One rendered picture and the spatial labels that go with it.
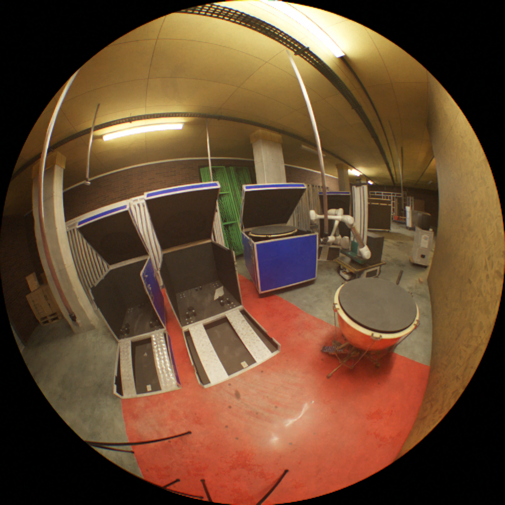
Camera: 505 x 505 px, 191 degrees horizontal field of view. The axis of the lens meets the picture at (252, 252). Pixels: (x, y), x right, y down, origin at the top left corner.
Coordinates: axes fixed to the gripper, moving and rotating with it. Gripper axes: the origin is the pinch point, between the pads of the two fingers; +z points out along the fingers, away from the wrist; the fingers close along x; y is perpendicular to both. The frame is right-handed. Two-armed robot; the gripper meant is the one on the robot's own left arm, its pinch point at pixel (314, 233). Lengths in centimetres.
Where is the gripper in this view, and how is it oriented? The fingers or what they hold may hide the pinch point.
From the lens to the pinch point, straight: 249.4
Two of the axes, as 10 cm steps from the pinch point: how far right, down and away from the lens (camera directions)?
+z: 1.5, 9.8, 1.4
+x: 9.7, -1.7, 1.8
